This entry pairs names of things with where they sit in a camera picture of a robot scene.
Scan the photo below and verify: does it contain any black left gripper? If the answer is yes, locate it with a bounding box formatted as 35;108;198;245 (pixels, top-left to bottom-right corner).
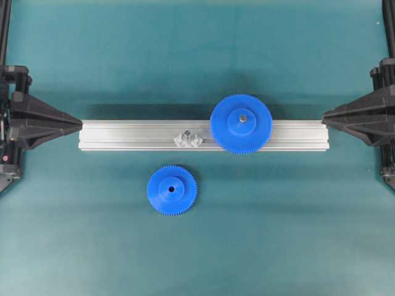
1;65;83;192

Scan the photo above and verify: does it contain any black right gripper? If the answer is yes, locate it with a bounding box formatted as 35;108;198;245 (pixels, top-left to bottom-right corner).
322;58;394;188

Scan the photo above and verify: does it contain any small blue plastic gear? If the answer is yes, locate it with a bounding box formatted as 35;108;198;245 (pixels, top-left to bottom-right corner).
146;165;198;216

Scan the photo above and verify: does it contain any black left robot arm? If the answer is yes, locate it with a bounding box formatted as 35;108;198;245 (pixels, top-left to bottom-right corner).
1;1;83;192

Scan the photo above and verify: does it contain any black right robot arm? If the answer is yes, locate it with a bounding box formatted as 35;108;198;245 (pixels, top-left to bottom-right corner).
322;1;394;189

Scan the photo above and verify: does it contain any large blue plastic gear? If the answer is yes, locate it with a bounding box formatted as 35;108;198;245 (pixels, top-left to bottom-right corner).
210;94;273;155

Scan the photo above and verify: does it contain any silver aluminium extrusion rail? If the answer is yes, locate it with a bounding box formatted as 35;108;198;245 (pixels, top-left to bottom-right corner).
78;120;330;152

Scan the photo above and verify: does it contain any steel shaft with silver bracket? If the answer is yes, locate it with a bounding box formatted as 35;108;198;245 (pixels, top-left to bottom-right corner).
173;130;203;148

